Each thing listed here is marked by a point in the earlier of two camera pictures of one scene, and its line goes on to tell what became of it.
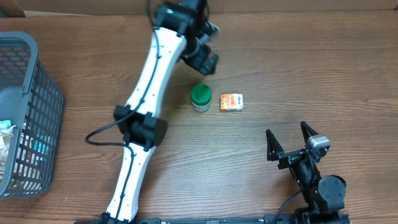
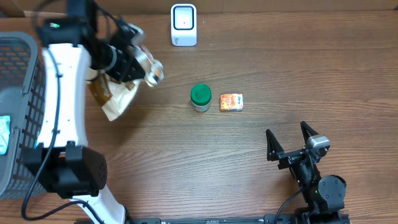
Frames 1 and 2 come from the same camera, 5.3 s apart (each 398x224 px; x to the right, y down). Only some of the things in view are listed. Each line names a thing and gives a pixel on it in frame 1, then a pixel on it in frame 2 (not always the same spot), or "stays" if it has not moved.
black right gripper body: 290,159 stays
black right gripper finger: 273,149 stays
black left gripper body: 198,56 → 117,65
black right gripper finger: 307,131 stays
